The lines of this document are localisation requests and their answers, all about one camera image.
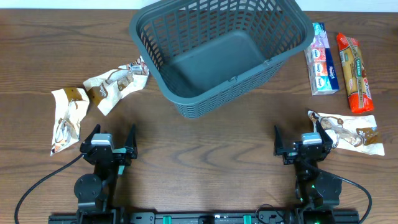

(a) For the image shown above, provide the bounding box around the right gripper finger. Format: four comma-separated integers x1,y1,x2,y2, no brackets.
315,121,333,145
274,126,284,150

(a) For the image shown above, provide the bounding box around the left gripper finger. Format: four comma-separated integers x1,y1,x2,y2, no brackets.
81,124,101,146
124,124,137,150

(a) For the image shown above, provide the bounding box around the grey plastic slotted basket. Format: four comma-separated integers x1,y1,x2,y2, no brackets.
129,0,315,119

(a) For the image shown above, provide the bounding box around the teal flushable wipes packet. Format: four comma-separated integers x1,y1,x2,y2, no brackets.
113,147,126,175

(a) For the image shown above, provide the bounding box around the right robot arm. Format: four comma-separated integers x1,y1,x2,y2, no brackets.
274,121,341,223

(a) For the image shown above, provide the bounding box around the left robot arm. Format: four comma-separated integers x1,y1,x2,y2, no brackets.
74,125,137,223

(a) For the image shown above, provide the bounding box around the cream snack pouch right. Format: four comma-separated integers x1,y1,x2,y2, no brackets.
308,110,385,156

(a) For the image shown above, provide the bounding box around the cream snack pouch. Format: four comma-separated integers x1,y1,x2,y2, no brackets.
308,110,385,156
50,87,90,156
83,56,150,116

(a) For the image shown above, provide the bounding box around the cream snack pouch far left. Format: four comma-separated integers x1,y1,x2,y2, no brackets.
50,87,90,156

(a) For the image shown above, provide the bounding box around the cream snack pouch upper left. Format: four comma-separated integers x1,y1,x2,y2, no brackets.
83,56,150,116

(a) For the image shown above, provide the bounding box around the San Remo spaghetti packet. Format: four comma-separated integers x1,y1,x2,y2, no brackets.
336,33,374,114

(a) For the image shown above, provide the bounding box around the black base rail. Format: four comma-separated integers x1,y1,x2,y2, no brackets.
48,208,359,224

